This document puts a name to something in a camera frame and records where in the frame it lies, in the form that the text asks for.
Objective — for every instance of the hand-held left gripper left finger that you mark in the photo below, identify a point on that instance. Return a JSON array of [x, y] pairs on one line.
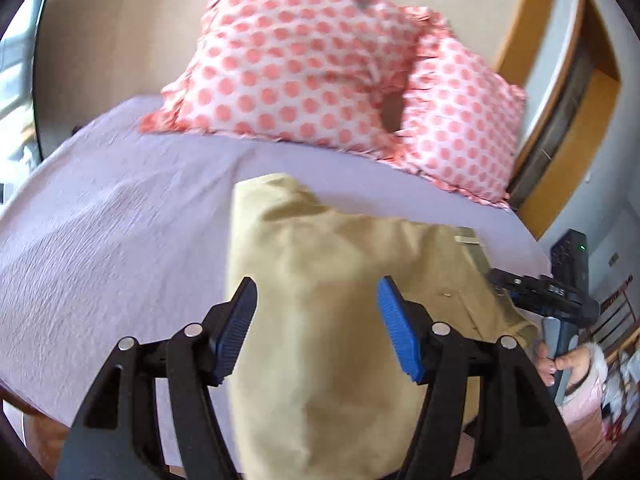
[[234, 331]]

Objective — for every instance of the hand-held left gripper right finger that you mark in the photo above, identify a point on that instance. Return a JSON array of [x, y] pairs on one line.
[[400, 331]]

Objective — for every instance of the beige pants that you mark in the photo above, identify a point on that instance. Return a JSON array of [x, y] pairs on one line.
[[320, 310]]

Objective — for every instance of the person's right forearm pink sleeve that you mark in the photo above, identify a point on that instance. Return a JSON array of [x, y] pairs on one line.
[[582, 410]]

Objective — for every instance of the person's right hand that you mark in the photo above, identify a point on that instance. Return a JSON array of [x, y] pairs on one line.
[[562, 362]]

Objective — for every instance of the wooden chair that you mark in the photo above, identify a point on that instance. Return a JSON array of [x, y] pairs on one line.
[[617, 320]]

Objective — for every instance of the lilac bed sheet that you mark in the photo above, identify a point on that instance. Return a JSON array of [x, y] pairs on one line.
[[135, 240]]

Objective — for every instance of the small pink polka dot pillow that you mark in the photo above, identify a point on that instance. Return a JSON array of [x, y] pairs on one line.
[[457, 120]]

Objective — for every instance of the large pink polka dot pillow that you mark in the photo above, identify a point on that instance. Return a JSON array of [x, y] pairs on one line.
[[295, 55]]

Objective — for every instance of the window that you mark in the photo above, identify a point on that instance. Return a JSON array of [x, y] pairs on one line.
[[17, 85]]

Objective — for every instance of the wooden door frame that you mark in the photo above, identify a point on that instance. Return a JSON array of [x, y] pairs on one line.
[[560, 100]]

